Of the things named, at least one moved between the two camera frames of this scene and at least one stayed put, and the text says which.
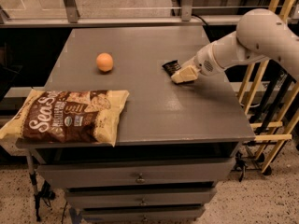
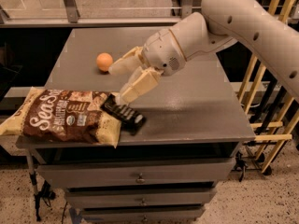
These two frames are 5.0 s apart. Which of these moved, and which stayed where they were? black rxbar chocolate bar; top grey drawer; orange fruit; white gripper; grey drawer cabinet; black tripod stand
Moved: black rxbar chocolate bar; white gripper
Stayed: top grey drawer; grey drawer cabinet; black tripod stand; orange fruit
